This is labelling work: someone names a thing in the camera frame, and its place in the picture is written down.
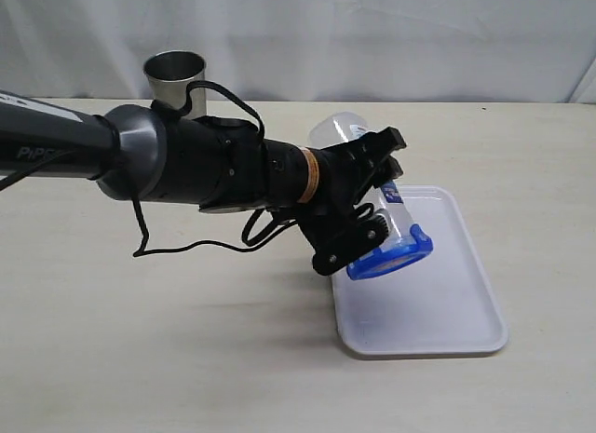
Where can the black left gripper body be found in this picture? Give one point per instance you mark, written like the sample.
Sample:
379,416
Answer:
337,228

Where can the blue plastic lid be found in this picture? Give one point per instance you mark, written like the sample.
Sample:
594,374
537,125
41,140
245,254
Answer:
394,254

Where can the white rectangular plastic tray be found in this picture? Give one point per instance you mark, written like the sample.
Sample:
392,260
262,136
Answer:
442,306

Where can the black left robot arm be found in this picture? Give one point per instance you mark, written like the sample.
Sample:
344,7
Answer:
160,153

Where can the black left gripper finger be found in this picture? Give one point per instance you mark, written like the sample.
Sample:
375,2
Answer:
387,171
377,147

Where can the stainless steel cup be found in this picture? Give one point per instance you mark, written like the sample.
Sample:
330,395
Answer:
168,74

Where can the clear plastic container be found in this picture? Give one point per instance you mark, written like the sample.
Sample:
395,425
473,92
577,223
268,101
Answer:
343,130

